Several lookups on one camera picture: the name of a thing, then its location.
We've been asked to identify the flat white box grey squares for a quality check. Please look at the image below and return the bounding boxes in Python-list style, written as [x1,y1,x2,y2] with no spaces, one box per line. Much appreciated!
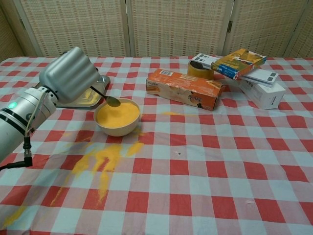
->
[190,53,280,88]

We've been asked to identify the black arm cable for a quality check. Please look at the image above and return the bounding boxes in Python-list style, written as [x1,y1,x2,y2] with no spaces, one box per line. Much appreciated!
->
[0,136,34,170]

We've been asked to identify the bowl of yellow batter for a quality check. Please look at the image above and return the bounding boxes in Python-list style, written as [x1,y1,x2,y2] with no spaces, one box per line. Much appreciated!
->
[95,101,140,128]

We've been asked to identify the dark metal spoon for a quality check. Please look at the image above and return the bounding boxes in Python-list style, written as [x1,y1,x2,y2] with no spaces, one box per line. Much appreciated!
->
[89,85,122,108]

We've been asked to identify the rectangular metal tray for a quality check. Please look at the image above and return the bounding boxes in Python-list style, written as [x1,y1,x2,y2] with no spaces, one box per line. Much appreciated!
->
[34,75,111,109]

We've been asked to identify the plain white carton box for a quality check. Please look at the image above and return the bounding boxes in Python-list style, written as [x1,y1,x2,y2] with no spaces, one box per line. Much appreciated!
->
[238,79,287,110]

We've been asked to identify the cream bowl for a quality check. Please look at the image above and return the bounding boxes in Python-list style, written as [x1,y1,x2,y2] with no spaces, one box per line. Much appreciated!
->
[93,97,141,137]

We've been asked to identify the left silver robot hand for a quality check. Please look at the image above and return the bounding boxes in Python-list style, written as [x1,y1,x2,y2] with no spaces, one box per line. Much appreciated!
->
[39,47,100,104]

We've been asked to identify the long orange carton box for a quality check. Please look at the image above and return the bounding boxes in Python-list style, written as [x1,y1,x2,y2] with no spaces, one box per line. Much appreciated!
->
[145,68,226,111]

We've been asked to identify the orange and blue box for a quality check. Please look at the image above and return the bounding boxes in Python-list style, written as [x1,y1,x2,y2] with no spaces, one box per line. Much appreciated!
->
[210,48,268,81]

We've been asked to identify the yellow powder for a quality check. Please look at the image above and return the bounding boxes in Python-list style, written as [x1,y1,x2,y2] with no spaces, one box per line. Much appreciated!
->
[50,141,145,206]

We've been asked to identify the woven bamboo folding screen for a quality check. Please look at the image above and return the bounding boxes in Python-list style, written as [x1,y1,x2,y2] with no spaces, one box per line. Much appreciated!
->
[0,0,313,62]

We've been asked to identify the red white checkered tablecloth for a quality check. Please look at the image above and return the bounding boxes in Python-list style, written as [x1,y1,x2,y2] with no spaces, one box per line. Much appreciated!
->
[0,55,313,235]

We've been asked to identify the brown tape roll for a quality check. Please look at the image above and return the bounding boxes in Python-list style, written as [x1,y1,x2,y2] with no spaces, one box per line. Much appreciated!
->
[187,60,215,81]

